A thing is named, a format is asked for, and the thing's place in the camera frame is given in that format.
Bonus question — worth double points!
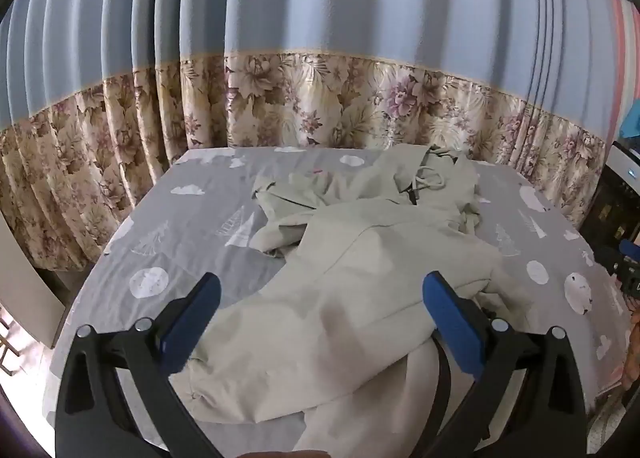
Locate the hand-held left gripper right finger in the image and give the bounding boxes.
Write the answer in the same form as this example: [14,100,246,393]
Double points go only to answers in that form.
[422,271,587,458]

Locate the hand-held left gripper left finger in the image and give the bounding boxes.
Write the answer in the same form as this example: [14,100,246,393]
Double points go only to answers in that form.
[55,272,222,458]

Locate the pale green hooded jacket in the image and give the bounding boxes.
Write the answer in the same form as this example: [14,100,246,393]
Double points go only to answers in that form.
[187,144,532,458]

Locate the grey printed bed sheet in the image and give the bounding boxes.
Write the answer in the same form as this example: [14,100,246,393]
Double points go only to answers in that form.
[42,147,634,445]

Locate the beige board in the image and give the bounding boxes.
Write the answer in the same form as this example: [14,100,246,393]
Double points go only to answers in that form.
[0,218,67,350]

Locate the blue round thing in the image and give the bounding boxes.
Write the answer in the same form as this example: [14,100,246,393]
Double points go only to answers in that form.
[619,98,640,139]

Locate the blue curtain with floral hem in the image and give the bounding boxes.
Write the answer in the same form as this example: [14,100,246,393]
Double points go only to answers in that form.
[0,0,622,273]

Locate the black strap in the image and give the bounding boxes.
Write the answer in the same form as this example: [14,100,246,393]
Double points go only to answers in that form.
[433,338,453,421]

